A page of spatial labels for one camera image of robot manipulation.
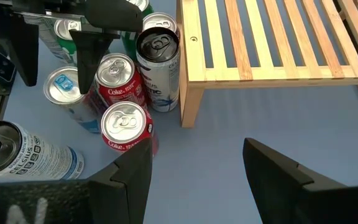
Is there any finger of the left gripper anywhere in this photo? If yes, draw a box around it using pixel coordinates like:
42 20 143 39
7 12 40 87
69 29 121 95

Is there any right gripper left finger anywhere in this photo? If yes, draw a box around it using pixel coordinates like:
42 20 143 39
87 138 154 224

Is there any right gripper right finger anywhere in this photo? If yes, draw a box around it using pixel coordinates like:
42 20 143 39
242 137 358 224

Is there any slatted bamboo shelf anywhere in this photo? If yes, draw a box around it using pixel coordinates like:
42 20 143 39
175 0 358 129

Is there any green Sprite can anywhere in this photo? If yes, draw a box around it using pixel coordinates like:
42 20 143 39
120 0 155 62
53 18 85 66

